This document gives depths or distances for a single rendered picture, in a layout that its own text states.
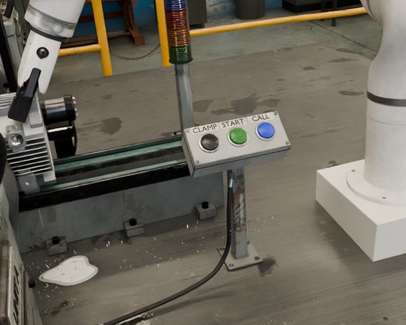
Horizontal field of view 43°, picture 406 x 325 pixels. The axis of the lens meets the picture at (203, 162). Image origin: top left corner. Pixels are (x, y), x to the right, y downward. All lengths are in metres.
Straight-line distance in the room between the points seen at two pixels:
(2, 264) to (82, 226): 0.61
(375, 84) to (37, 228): 0.71
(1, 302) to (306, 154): 1.03
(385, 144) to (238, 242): 0.33
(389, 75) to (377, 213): 0.25
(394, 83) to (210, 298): 0.49
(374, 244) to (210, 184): 0.36
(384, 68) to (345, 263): 0.36
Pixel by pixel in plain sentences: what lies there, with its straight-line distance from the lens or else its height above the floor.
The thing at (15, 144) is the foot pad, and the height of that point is 1.05.
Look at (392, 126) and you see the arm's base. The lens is 1.00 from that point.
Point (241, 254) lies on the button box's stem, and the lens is 1.01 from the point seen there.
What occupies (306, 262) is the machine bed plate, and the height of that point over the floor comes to 0.80.
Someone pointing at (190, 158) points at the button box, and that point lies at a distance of 0.85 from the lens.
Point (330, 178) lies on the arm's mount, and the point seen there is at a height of 0.88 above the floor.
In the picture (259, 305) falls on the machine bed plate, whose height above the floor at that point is 0.80.
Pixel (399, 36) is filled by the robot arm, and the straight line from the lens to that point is 0.90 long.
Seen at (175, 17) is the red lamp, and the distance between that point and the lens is 1.34.
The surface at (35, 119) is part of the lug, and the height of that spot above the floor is 1.08.
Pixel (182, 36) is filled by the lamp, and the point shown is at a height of 1.10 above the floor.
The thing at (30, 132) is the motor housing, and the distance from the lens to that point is 1.02.
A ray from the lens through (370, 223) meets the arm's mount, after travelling 1.00.
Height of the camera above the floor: 1.44
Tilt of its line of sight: 28 degrees down
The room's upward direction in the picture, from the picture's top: 5 degrees counter-clockwise
